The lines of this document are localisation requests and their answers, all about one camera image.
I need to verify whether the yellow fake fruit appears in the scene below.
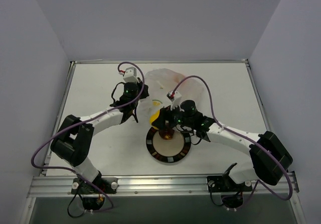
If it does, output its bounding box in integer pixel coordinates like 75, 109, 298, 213
149, 109, 161, 130

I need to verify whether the dark red fake apple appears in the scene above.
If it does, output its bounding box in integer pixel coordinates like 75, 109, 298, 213
158, 129, 175, 140

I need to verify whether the clear printed plastic bag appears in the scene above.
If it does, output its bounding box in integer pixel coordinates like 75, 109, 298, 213
137, 68, 205, 126

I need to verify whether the orange fake fruit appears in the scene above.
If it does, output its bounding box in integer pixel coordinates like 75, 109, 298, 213
172, 73, 185, 83

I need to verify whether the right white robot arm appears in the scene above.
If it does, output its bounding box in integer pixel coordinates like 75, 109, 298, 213
150, 100, 293, 190

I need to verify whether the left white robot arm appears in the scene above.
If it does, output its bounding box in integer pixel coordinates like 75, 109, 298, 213
50, 81, 149, 193

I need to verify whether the black rimmed ceramic plate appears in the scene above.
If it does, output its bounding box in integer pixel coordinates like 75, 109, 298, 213
145, 128, 192, 164

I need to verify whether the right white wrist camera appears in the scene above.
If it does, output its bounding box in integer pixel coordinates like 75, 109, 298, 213
167, 91, 182, 110

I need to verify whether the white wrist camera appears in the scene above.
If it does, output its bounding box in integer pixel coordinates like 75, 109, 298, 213
119, 67, 139, 83
167, 91, 182, 110

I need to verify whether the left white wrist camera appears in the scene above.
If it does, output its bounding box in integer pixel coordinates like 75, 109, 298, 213
119, 67, 139, 83

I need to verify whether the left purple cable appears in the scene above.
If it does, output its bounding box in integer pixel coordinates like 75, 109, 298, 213
30, 62, 146, 212

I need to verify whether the purple cable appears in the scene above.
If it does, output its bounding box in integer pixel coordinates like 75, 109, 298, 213
30, 62, 146, 212
168, 75, 294, 209

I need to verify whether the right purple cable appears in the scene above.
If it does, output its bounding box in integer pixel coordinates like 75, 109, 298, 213
168, 75, 294, 209

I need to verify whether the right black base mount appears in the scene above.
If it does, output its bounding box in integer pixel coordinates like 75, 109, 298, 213
207, 175, 253, 211

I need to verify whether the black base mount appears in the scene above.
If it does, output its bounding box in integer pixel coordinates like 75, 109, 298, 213
207, 175, 253, 211
71, 177, 118, 212

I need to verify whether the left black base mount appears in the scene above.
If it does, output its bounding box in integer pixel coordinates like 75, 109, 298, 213
71, 177, 118, 212

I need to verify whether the aluminium front frame rail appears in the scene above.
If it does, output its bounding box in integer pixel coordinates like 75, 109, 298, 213
27, 172, 299, 198

